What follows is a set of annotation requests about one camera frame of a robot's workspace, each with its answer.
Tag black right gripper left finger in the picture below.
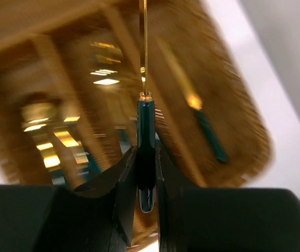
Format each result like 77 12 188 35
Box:
0 147 137 251

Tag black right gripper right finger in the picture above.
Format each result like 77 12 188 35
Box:
156 149 300 251

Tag woven wicker cutlery basket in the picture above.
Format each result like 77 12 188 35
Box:
0 1 271 251

